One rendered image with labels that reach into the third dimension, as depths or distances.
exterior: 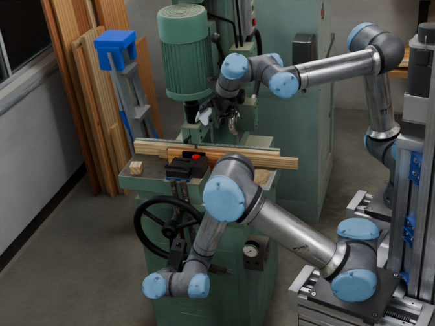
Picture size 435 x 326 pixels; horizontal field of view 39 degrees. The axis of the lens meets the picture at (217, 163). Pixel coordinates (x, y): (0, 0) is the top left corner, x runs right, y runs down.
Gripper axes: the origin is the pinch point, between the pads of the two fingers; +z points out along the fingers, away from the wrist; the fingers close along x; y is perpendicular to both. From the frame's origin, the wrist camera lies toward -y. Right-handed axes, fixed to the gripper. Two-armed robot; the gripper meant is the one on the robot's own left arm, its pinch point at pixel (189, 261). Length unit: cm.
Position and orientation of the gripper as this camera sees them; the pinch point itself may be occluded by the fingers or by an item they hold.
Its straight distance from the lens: 223.2
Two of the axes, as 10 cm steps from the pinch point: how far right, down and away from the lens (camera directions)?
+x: 9.6, 0.8, -2.8
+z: 2.8, -0.1, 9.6
